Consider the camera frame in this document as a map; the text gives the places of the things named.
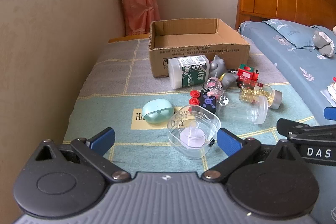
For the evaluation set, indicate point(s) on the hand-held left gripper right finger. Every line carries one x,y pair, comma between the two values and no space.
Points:
228,141

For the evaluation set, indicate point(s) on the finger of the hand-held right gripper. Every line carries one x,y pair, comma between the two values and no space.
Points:
330,113
309,133

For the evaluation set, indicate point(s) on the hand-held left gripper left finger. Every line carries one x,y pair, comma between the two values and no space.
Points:
101,141

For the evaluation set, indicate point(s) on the clear plastic container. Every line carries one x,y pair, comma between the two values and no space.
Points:
193,134

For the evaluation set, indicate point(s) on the clear plastic cap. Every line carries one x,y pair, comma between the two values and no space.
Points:
258,111

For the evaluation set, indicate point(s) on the black toy red wheels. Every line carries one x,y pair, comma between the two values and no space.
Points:
207,103

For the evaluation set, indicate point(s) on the glass bottle golden capsules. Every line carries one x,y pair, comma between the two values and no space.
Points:
253,94

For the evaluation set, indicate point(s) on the white bottle green label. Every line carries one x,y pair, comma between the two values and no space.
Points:
189,71

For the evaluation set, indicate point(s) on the cardboard box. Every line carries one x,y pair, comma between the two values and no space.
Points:
231,53

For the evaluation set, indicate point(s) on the stack of papers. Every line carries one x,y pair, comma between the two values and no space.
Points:
331,92

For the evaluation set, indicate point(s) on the blue floral bed sheet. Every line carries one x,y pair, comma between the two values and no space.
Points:
288,66

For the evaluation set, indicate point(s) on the mint green earbuds case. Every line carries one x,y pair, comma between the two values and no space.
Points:
157,112

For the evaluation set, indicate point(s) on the grey teal checked blanket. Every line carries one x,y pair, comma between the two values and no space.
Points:
105,77

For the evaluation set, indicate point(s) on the grey plush toy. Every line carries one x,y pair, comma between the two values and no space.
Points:
324,43

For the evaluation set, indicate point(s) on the red toy train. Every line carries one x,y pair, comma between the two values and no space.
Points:
248,72

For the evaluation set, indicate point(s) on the grey cat figurine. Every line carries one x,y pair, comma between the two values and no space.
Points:
216,65

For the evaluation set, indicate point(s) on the blue floral pillow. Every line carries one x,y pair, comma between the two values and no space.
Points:
291,32

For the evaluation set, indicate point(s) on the wooden bedside table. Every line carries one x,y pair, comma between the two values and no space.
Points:
126,38

